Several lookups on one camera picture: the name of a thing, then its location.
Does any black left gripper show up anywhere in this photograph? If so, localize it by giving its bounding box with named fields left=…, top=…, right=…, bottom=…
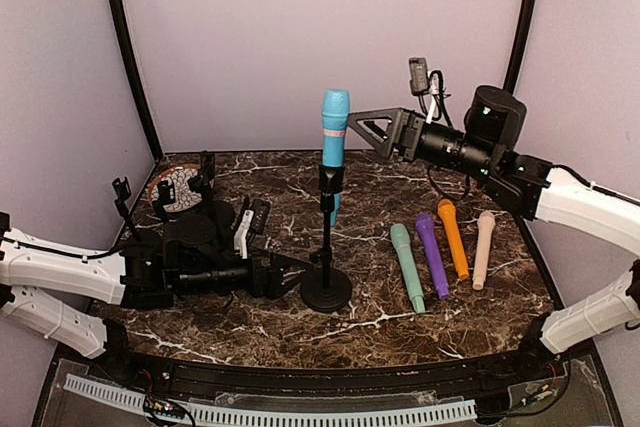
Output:
left=176, top=244, right=314, bottom=299

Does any black stand of blue microphone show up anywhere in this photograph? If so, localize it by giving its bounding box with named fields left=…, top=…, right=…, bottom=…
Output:
left=300, top=164, right=352, bottom=314

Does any blue microphone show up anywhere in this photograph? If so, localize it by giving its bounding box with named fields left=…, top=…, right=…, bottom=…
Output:
left=320, top=90, right=350, bottom=227

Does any black stand of purple microphone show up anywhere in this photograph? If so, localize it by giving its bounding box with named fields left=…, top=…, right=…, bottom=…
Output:
left=188, top=150, right=235, bottom=247

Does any orange microphone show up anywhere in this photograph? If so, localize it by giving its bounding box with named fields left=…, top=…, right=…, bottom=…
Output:
left=438, top=199, right=470, bottom=281

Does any purple microphone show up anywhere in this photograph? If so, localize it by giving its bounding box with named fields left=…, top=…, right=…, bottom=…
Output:
left=415, top=213, right=450, bottom=300

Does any mint green microphone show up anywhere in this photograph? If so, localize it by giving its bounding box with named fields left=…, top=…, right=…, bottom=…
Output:
left=390, top=223, right=427, bottom=314

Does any black stand of mint microphone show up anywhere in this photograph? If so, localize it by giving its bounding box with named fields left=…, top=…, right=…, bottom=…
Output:
left=162, top=173, right=217, bottom=247

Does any beige microphone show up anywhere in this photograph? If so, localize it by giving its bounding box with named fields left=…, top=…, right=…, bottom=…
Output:
left=472, top=211, right=496, bottom=291

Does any black stand of beige microphone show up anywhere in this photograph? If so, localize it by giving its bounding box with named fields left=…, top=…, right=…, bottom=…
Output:
left=152, top=180, right=175, bottom=223

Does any black stand of orange microphone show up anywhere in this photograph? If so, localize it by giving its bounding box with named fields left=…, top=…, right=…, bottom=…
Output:
left=112, top=177, right=142, bottom=246

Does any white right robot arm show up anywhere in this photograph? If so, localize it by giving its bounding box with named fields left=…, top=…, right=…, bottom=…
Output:
left=348, top=85, right=639, bottom=381

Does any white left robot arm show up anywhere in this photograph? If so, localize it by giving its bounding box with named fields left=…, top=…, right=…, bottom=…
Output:
left=1, top=214, right=313, bottom=383

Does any flower pattern ceramic plate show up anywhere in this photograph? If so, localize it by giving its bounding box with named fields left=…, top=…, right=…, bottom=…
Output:
left=147, top=164, right=202, bottom=214

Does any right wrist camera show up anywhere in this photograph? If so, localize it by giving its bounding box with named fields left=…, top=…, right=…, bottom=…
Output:
left=408, top=57, right=452, bottom=127

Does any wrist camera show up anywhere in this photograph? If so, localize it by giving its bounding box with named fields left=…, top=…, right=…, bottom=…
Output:
left=233, top=197, right=271, bottom=259
left=408, top=57, right=452, bottom=127

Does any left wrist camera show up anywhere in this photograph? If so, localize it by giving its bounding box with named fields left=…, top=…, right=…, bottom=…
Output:
left=233, top=197, right=271, bottom=259

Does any black front rail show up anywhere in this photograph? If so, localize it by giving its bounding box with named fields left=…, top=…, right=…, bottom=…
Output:
left=92, top=352, right=544, bottom=398

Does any white slotted cable duct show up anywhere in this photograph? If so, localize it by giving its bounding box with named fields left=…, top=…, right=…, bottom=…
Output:
left=62, top=374, right=479, bottom=427

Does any right black frame post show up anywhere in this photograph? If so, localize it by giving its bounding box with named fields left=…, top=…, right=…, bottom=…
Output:
left=503, top=0, right=536, bottom=94

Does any black frame post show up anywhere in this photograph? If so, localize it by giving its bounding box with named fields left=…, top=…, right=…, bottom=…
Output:
left=503, top=0, right=536, bottom=94
left=108, top=0, right=164, bottom=162

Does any left black frame post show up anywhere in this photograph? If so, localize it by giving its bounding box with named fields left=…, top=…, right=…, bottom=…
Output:
left=108, top=0, right=164, bottom=162

